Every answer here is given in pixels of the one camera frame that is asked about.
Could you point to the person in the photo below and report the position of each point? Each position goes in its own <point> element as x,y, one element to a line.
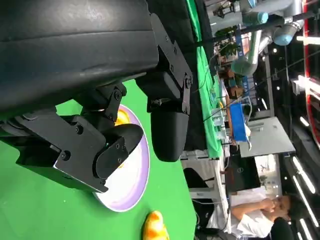
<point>252,222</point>

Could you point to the white desk frame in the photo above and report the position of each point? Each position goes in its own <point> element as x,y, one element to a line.
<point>212,162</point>

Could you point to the black computer monitor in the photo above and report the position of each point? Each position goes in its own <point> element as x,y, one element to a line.
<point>243,175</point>

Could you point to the green table cloth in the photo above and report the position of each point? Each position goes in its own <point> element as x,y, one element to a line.
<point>37,212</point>
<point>212,140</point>

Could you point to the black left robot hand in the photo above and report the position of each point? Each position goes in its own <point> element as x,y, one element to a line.
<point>75,50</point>

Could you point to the red white light frame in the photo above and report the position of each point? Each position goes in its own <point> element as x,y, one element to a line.
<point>311,112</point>

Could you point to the blue plastic box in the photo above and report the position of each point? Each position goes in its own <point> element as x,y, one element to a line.
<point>237,122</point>

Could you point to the grey flat panel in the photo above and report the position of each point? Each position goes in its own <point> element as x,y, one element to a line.
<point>270,137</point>

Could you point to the green potted plant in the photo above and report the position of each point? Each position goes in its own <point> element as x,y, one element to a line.
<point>228,47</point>

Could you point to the lilac plate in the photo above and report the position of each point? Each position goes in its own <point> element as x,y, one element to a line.
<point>130,185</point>

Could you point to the black office chair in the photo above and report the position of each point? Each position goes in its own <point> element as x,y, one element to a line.
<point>282,230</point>
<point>195,177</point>

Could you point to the orange white toy bread roll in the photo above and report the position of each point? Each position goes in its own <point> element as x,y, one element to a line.
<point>155,227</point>
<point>122,117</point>

